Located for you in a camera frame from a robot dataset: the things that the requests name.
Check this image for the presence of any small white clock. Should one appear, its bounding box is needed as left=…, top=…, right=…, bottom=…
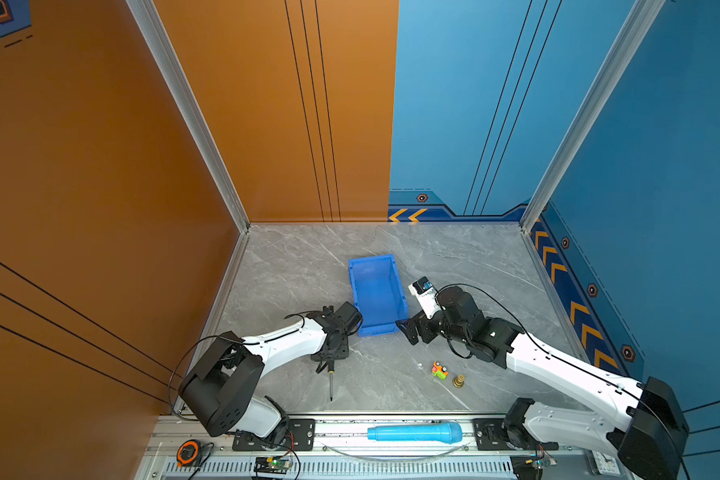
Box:
left=589, top=451, right=622, bottom=477

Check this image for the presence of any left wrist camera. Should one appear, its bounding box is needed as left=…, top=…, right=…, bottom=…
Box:
left=321, top=306, right=337, bottom=324

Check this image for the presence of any small circuit board with wires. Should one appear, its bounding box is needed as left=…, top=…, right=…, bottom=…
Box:
left=510, top=456, right=558, bottom=480

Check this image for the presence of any light blue plastic tube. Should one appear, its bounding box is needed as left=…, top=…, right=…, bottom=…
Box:
left=367, top=422, right=463, bottom=444

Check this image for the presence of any yellow black handled screwdriver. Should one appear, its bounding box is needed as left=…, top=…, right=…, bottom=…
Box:
left=327, top=360, right=335, bottom=402

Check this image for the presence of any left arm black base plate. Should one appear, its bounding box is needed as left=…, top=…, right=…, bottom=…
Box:
left=232, top=418, right=316, bottom=453

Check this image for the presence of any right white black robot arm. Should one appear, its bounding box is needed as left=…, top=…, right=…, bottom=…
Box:
left=397, top=277, right=690, bottom=479

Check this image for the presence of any green circuit board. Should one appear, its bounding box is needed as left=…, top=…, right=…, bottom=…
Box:
left=253, top=456, right=294, bottom=479

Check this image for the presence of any colourful small toy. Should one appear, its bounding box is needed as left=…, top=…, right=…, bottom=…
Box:
left=431, top=361, right=449, bottom=380

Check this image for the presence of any aluminium front rail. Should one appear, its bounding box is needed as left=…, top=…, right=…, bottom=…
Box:
left=135, top=412, right=633, bottom=479

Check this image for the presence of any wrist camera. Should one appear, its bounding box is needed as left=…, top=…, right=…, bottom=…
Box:
left=321, top=306, right=337, bottom=324
left=408, top=277, right=441, bottom=319

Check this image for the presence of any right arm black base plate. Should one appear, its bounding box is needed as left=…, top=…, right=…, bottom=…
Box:
left=472, top=417, right=559, bottom=451

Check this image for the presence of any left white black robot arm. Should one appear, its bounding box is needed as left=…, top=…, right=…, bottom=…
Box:
left=178, top=302, right=363, bottom=446

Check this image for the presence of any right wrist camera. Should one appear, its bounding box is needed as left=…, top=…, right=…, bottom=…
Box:
left=408, top=277, right=441, bottom=319

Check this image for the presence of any blue plastic bin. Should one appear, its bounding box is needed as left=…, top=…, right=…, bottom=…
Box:
left=348, top=255, right=409, bottom=337

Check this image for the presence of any orange black tape measure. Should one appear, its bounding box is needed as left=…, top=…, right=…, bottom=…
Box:
left=176, top=440, right=203, bottom=468

